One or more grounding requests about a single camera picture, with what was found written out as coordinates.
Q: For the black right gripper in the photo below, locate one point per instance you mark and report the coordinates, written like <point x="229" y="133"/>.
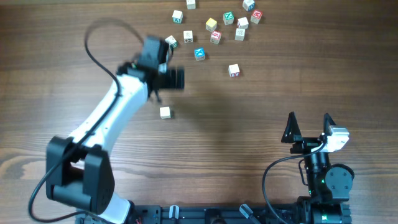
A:
<point x="306" y="142"/>

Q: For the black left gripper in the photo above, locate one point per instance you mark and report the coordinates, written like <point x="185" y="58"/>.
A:
<point x="173" y="78"/>

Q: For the red M dog block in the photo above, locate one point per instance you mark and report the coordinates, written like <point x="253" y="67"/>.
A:
<point x="165" y="112"/>

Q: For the blue X wooden block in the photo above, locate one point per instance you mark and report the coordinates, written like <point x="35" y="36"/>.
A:
<point x="199" y="54"/>

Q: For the red nine baseball block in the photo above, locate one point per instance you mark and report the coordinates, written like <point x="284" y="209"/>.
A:
<point x="215" y="37"/>

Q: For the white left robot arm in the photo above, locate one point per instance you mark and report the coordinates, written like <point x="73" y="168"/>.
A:
<point x="79" y="172"/>

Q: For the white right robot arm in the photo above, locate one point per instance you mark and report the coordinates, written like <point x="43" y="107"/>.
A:
<point x="328" y="185"/>

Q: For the green Z wooden block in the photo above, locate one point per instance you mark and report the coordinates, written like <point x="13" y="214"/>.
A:
<point x="173" y="43"/>

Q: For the green J soccer block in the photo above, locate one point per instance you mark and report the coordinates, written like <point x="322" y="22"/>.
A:
<point x="188" y="36"/>

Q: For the green V wooden block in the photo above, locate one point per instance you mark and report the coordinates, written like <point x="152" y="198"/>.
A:
<point x="177" y="16"/>

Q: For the yellow top wooden block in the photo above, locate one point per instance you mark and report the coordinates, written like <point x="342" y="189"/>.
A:
<point x="211" y="24"/>

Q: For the blue P wooden block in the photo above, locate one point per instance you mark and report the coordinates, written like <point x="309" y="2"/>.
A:
<point x="191" y="4"/>

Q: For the red Y wooden block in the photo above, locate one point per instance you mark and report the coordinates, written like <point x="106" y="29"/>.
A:
<point x="234" y="70"/>

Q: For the green N wooden block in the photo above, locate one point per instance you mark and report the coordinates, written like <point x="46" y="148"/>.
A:
<point x="228" y="18"/>

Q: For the blue letter flower block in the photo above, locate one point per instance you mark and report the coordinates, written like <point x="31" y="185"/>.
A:
<point x="240" y="34"/>

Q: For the red letter plain block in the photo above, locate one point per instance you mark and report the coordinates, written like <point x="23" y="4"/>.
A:
<point x="243" y="23"/>

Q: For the blue letter block far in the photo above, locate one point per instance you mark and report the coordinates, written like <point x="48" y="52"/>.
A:
<point x="248" y="5"/>

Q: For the red W wooden block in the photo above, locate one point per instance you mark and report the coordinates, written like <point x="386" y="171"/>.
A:
<point x="256" y="16"/>

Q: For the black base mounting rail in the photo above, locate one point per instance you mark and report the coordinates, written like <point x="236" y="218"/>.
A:
<point x="285" y="213"/>

